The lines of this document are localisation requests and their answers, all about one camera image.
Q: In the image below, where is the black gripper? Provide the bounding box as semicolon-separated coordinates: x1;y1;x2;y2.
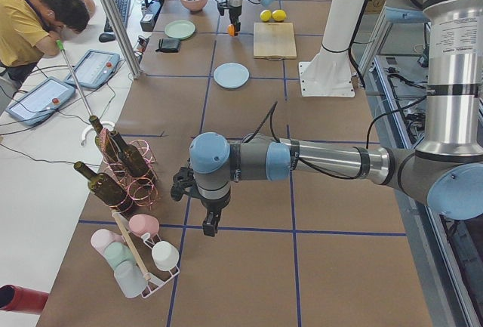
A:
170;167;221;236
217;0;242;36

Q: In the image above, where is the orange mandarin fruit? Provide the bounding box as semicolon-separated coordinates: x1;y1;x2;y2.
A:
227;24;238;37

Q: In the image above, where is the light blue plate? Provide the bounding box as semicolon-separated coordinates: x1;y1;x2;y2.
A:
213;63;250;89

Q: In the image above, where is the pale green plate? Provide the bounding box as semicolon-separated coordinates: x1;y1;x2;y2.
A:
165;20;196;40

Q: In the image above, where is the yellow lemon far side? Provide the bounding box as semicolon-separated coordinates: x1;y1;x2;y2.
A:
260;10;272;23

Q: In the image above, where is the wooden cutting board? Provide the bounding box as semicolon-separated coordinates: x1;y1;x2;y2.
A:
253;22;297;59

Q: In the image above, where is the yellow lemon near board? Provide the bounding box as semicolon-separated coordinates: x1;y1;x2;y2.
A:
272;9;287;22

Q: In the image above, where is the white cup right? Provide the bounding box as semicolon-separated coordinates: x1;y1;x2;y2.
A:
152;241;180;271

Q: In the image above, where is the dark grey folded cloth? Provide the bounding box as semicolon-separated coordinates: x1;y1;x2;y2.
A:
155;38;181;53

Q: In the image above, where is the light grey cup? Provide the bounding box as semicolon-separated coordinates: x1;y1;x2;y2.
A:
114;261;148;298

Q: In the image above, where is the mint green cup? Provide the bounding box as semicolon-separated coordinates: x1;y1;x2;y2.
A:
103;242;135;270

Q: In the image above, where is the dark green wine bottle middle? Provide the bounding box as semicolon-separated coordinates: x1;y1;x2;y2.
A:
109;130;155;185

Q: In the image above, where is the dark green wine bottle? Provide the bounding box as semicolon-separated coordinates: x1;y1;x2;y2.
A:
109;130;155;185
89;115;118;164
74;161;137;217

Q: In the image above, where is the dark green wine bottle front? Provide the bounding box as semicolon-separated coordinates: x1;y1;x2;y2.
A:
74;161;137;217

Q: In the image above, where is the pink cup left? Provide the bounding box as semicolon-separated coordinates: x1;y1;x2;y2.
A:
91;229;124;256

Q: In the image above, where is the black keyboard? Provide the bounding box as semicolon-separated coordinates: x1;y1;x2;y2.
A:
103;0;132;34

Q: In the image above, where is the black computer mouse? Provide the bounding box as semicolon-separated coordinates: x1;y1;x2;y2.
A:
98;32;116;43

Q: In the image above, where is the dark green wine bottle back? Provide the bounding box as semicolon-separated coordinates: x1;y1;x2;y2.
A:
89;115;118;164

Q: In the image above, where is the teach pendant tablet far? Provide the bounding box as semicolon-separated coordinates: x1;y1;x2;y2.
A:
74;49;121;89

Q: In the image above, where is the teach pendant tablet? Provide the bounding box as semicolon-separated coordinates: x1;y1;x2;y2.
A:
6;77;75;126
74;49;121;89

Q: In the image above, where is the person in yellow shirt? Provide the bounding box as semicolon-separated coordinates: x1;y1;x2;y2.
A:
1;0;96;89

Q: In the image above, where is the teach pendant tablet near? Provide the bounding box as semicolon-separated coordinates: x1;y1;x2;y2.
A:
6;77;75;126

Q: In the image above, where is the red cylinder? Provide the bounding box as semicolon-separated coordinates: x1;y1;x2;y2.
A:
1;285;49;315

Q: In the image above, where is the wooden rack handle stick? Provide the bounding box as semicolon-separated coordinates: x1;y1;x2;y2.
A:
112;212;150;281

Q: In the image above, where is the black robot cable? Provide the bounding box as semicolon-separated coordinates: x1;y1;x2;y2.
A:
241;102;427;180

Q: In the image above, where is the copper wire bottle rack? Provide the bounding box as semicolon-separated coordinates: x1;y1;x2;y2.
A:
96;128;158;210

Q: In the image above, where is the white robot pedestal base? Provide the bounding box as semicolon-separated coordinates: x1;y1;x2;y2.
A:
299;0;366;97

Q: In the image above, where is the white ring holder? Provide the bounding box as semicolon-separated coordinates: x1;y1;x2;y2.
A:
80;121;115;147

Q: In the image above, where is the aluminium frame post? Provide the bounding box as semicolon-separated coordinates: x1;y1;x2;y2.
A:
100;0;141;79

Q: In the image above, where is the metal rod green handle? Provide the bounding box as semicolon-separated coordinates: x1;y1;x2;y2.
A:
56;39;93;117

